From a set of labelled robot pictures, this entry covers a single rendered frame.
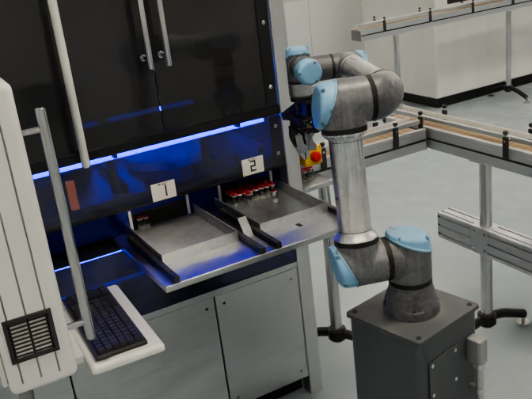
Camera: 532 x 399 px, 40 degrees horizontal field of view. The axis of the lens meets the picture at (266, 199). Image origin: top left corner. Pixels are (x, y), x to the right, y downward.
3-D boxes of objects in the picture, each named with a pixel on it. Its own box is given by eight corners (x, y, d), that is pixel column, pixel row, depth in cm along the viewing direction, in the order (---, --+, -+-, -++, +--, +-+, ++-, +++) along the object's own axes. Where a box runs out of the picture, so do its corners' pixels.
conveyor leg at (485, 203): (471, 324, 323) (468, 157, 297) (487, 317, 327) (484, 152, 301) (487, 332, 316) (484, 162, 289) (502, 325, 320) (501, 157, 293)
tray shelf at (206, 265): (113, 242, 251) (112, 237, 250) (289, 189, 281) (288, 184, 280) (166, 293, 211) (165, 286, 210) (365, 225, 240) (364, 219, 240)
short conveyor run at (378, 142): (290, 191, 283) (286, 153, 277) (271, 183, 296) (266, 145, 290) (429, 150, 312) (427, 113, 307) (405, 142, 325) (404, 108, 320)
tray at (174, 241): (126, 233, 252) (124, 223, 251) (195, 212, 263) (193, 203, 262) (163, 265, 224) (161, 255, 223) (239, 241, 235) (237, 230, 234)
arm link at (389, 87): (420, 73, 179) (359, 39, 223) (377, 79, 177) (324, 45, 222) (422, 119, 183) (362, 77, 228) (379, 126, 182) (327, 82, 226)
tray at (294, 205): (215, 206, 267) (214, 197, 265) (277, 188, 278) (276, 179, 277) (260, 233, 238) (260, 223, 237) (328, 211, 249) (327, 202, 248)
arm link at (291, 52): (286, 50, 222) (281, 47, 230) (290, 86, 226) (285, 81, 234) (312, 47, 223) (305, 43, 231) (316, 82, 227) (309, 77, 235)
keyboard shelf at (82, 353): (29, 317, 224) (27, 310, 223) (118, 290, 235) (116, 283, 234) (62, 389, 186) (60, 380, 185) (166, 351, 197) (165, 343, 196)
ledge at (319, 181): (286, 184, 286) (285, 180, 286) (313, 176, 292) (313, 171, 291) (305, 192, 275) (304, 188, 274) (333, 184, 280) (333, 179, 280)
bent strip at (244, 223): (239, 234, 240) (237, 218, 238) (247, 232, 241) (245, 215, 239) (261, 248, 228) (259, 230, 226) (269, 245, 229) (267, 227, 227)
